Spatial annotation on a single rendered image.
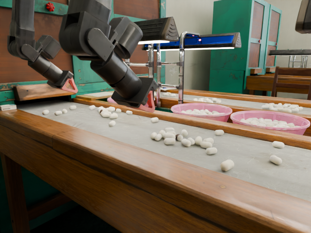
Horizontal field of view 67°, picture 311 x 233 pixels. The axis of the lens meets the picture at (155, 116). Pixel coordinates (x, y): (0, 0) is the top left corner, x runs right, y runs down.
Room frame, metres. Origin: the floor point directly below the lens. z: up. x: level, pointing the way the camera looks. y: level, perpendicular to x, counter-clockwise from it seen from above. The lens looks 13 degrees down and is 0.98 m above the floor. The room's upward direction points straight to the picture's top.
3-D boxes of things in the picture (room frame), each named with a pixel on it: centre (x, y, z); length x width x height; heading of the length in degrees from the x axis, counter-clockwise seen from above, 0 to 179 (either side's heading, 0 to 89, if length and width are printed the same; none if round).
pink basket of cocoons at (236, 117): (0.85, -0.42, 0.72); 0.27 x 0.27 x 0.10
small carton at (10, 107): (1.03, 0.66, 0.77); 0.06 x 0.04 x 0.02; 140
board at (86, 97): (1.45, 0.30, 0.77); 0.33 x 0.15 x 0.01; 140
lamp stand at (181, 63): (1.36, -0.13, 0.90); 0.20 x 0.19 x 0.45; 50
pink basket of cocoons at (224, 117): (1.03, -0.20, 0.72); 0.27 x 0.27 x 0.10
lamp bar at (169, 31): (0.99, 0.18, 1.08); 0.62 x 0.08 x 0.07; 50
